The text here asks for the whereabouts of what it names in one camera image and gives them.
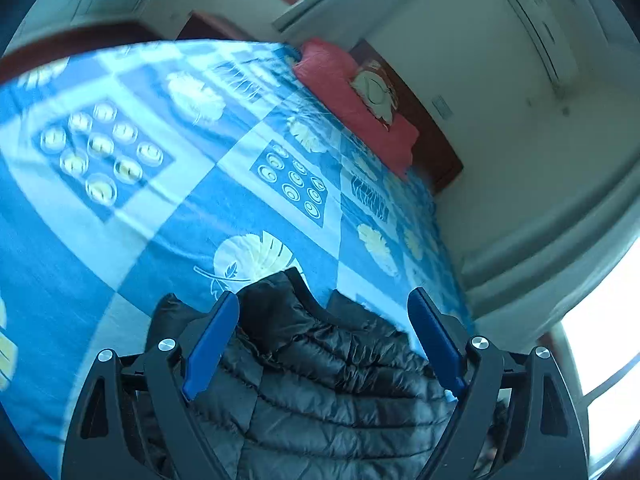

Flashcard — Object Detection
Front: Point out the dark wooden bed rail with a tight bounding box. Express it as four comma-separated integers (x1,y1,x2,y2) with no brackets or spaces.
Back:
0,22,161,86

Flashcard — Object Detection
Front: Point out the white wall air conditioner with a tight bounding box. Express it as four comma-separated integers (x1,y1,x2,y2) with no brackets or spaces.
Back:
500,0,582,87

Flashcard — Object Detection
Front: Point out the window with white frame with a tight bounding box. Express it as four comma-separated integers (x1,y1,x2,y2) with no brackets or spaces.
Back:
560,255,640,471

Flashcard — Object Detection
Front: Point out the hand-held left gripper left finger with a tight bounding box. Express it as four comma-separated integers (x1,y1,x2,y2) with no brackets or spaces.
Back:
61,290,241,480

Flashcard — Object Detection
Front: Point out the black quilted puffer jacket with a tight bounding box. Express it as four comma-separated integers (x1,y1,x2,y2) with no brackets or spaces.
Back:
135,267,511,480

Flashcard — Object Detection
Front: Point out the white curtain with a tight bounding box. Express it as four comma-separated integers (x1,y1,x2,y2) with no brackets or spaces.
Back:
272,0,401,47
440,160,640,322

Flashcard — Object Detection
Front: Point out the red pillow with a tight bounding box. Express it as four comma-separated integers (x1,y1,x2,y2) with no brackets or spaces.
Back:
292,37,421,177

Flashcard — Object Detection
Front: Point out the dark wooden nightstand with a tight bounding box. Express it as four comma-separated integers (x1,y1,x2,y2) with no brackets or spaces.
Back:
175,10,281,44

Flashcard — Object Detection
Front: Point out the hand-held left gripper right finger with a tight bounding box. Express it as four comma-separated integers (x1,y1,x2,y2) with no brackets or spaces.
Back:
407,287,588,480

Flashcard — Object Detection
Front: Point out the blue patterned bed sheet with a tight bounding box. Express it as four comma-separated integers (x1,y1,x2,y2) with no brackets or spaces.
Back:
0,40,476,480

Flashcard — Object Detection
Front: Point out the small printed cushion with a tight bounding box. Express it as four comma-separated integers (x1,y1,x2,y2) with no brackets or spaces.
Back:
350,60,401,132

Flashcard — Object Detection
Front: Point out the dark wooden headboard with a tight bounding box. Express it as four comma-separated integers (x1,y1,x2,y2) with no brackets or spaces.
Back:
347,40,464,194

